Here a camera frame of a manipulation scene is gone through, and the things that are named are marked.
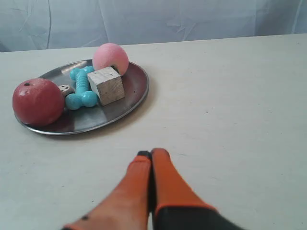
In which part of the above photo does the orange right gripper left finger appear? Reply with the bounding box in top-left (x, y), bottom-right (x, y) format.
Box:
top-left (63, 151), bottom-right (152, 230)

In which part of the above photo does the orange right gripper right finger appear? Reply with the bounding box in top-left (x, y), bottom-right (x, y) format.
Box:
top-left (152, 148), bottom-right (240, 230)

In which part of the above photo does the round metal plate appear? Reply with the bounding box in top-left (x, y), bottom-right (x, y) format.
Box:
top-left (19, 62), bottom-right (149, 136)

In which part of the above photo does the teal rubber bone toy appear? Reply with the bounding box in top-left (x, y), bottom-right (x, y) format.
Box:
top-left (65, 66), bottom-right (98, 110)

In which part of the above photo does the wooden cube block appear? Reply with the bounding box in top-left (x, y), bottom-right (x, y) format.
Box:
top-left (87, 67), bottom-right (125, 106)

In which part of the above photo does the small wooden die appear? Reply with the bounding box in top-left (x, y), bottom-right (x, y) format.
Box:
top-left (58, 85), bottom-right (74, 98)

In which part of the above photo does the red toy apple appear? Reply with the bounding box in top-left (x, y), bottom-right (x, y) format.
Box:
top-left (12, 78), bottom-right (65, 127)

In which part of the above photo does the pink toy peach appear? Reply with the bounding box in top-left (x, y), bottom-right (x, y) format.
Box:
top-left (92, 43), bottom-right (129, 76)

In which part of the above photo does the white backdrop cloth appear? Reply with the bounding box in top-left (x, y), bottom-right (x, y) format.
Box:
top-left (0, 0), bottom-right (307, 51)

